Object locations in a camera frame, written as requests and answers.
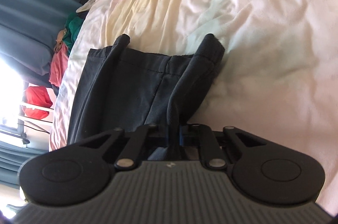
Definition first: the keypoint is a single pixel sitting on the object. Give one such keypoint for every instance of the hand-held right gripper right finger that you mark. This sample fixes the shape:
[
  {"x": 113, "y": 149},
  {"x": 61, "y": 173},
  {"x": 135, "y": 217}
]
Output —
[{"x": 204, "y": 142}]

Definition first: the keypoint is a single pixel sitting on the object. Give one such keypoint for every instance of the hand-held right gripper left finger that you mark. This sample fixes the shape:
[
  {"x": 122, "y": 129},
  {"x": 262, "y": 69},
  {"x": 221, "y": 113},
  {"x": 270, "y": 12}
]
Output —
[{"x": 148, "y": 134}]

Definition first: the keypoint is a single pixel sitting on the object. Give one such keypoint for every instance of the black pants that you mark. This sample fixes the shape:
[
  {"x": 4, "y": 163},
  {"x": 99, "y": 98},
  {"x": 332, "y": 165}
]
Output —
[{"x": 126, "y": 92}]

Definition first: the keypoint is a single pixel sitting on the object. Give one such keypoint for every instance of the pink cloth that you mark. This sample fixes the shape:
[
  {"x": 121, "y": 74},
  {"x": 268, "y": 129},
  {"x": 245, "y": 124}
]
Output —
[{"x": 59, "y": 68}]

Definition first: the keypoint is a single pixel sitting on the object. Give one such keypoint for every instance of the garment steamer stand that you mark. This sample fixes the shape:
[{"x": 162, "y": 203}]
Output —
[{"x": 37, "y": 107}]

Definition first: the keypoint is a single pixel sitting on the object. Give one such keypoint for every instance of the red cloth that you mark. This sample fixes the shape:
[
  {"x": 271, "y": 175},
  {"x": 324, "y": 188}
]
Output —
[{"x": 37, "y": 99}]

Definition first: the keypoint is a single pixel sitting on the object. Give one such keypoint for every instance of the beige cloth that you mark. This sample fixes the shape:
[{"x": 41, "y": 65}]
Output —
[{"x": 60, "y": 40}]

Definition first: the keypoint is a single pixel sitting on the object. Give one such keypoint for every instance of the pastel tie-dye bed sheet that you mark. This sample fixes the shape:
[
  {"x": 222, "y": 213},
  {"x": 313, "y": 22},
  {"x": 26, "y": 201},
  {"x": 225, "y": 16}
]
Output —
[{"x": 237, "y": 15}]

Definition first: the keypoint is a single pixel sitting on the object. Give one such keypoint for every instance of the dark framed window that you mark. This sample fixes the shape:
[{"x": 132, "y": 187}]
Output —
[{"x": 10, "y": 97}]

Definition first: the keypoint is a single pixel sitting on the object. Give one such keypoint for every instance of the white cloth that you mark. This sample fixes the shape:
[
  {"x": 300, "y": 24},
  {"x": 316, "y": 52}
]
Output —
[{"x": 87, "y": 3}]

